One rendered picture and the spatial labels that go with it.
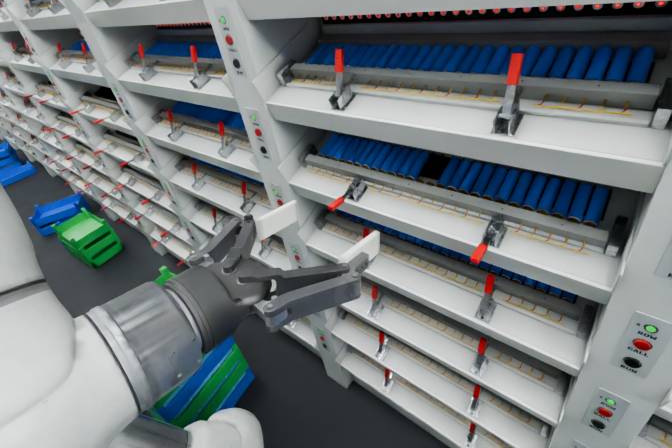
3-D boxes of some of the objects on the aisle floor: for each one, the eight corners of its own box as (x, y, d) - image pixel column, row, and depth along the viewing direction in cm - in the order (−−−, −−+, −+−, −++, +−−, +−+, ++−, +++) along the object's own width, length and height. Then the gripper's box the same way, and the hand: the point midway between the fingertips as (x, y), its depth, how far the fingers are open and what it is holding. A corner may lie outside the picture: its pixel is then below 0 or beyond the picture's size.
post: (346, 389, 134) (90, -505, 36) (327, 375, 140) (59, -432, 41) (376, 347, 146) (245, -413, 47) (357, 336, 151) (205, -366, 53)
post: (233, 307, 175) (-33, -214, 77) (221, 298, 181) (-40, -198, 82) (263, 279, 187) (66, -204, 88) (251, 272, 192) (54, -190, 94)
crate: (198, 455, 124) (189, 445, 119) (162, 426, 134) (152, 416, 129) (255, 377, 144) (249, 366, 139) (220, 357, 154) (213, 346, 149)
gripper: (129, 295, 41) (272, 221, 56) (277, 437, 27) (418, 285, 41) (110, 240, 38) (267, 176, 53) (266, 366, 23) (423, 229, 38)
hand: (327, 227), depth 46 cm, fingers open, 13 cm apart
